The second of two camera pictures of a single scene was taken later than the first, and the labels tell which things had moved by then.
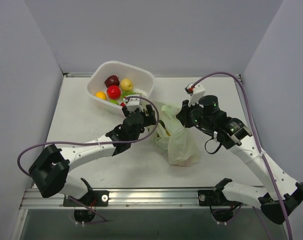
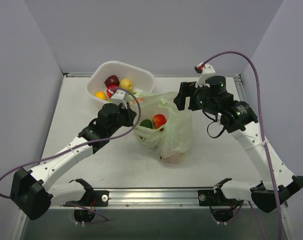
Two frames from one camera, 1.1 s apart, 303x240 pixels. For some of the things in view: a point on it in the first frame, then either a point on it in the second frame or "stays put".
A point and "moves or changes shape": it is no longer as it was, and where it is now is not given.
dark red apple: x=112 y=80 stays put
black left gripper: x=143 y=115 to x=129 y=116
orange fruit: x=101 y=95 stays put
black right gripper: x=182 y=116 to x=187 y=93
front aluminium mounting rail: x=145 y=198 stays put
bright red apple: x=113 y=92 stays put
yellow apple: x=126 y=84 stays put
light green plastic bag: x=180 y=142 moves or changes shape
